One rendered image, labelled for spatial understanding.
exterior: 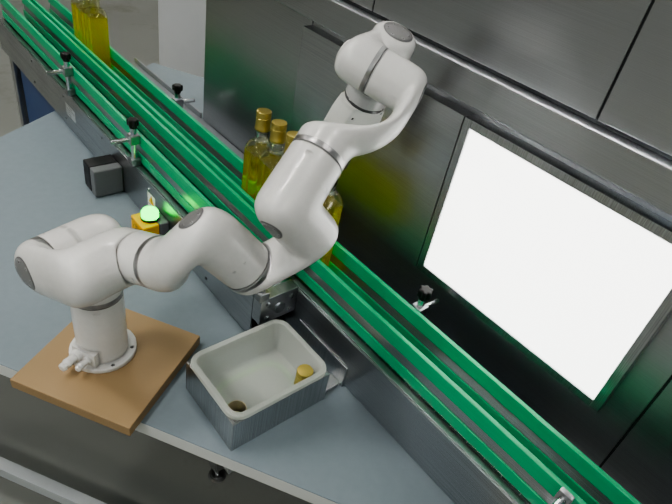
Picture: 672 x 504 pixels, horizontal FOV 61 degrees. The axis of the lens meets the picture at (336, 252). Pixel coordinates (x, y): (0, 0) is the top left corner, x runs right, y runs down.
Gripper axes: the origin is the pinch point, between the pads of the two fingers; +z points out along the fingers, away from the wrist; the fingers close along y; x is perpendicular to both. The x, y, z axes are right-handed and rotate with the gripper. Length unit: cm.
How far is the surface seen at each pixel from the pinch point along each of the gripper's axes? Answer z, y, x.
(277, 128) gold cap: 6.3, 2.0, -15.9
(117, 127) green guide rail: 46, 16, -61
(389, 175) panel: 2.2, -11.7, 5.4
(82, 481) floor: 121, 48, 5
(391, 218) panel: 9.4, -11.8, 11.2
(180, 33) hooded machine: 128, -84, -209
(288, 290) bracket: 26.2, 8.9, 11.2
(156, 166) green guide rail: 38, 15, -39
